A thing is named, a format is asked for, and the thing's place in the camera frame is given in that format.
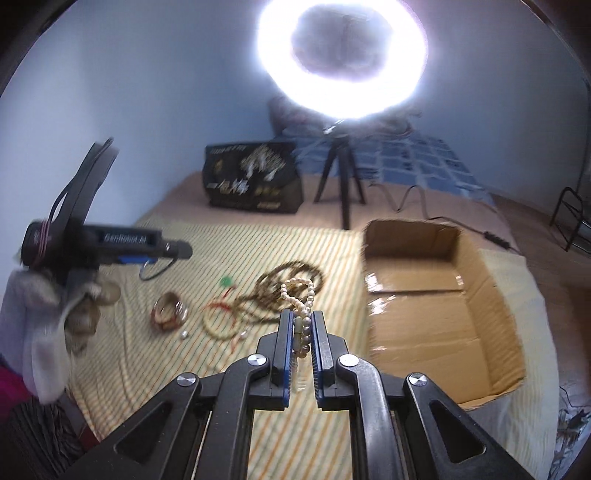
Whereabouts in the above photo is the white pearl necklace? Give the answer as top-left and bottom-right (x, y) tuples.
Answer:
(279, 276), (317, 361)

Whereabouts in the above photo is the cream bead bracelet red cord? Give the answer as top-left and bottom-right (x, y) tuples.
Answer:
(200, 285), (260, 347)

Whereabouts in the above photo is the brown wooden bead necklace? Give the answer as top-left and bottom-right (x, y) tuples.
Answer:
(230, 260), (326, 329)

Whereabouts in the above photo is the left gloved hand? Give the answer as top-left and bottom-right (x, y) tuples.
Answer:
(1, 269), (121, 404)

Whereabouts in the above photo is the cardboard box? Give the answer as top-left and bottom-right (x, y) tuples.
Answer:
(362, 220), (526, 410)

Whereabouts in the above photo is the striped cloth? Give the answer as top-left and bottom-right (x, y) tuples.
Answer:
(68, 217), (558, 479)

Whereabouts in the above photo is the black snack bag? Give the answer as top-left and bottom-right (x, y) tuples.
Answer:
(201, 141), (304, 214)

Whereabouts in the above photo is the black tripod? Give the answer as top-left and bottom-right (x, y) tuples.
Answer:
(314, 120), (367, 231)

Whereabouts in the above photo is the blue patterned blanket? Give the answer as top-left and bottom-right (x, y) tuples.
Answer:
(271, 128), (498, 204)

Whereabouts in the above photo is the black metal clothes rack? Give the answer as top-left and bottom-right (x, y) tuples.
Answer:
(549, 187), (590, 256)

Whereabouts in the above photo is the black power cable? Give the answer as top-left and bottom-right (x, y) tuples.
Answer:
(368, 182), (523, 255)

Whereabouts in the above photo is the ring light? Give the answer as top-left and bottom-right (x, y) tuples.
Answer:
(256, 1), (429, 120)

